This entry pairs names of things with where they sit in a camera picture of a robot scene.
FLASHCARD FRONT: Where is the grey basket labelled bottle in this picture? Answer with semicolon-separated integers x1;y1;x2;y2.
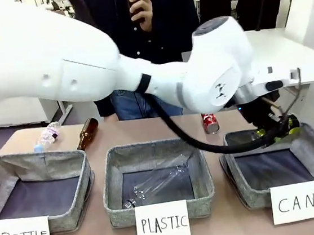
0;145;101;235

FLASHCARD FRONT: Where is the thin brown camera cable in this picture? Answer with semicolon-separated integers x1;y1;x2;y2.
259;67;307;125

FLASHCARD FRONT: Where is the grey basket labelled can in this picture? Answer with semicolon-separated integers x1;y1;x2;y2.
216;121;314;213

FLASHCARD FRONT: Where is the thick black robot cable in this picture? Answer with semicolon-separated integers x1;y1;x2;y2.
138;59;289;164

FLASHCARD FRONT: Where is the grey basket labelled plastic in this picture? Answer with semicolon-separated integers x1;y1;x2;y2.
97;134;219;229

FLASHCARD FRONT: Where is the brown glass bottle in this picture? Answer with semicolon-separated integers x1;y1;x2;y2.
73;117;102;152

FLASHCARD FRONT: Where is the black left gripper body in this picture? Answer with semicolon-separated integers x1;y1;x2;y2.
236;94;285;133

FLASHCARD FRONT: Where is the crumpled clear plastic bottle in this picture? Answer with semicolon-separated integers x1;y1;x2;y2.
30;120;64;154

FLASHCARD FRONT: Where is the white paper label can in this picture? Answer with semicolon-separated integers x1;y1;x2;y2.
269;180;314;226

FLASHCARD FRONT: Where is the red drink can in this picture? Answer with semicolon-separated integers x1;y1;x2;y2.
200;111;221;135

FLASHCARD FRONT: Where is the clear smooth plastic bottle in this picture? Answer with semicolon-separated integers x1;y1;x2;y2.
117;150;201;210

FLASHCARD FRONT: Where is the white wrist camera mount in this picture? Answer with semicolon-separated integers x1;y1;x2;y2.
246;62;304;98

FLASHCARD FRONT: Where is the person's hand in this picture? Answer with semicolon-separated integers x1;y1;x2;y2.
128;0;156;35

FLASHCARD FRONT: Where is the white paper label plastic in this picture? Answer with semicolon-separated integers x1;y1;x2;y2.
132;199;192;235

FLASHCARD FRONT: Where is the person in dark shirt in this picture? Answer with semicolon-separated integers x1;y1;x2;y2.
72;0;211;126

